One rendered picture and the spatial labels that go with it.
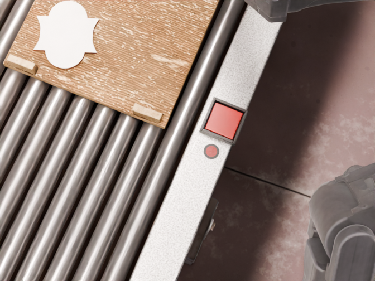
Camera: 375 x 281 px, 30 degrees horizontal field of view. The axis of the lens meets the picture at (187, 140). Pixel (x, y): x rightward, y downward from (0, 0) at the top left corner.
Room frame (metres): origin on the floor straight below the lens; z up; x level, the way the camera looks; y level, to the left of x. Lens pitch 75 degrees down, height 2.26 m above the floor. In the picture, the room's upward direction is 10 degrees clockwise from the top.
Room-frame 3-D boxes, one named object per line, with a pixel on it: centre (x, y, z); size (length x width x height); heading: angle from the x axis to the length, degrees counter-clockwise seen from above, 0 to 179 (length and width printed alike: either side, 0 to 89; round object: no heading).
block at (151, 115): (0.40, 0.09, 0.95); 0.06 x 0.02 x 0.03; 78
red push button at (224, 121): (0.42, -0.07, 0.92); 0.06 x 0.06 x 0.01; 77
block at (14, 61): (0.46, 0.35, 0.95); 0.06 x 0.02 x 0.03; 78
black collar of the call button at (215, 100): (0.42, -0.07, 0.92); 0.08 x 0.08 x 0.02; 77
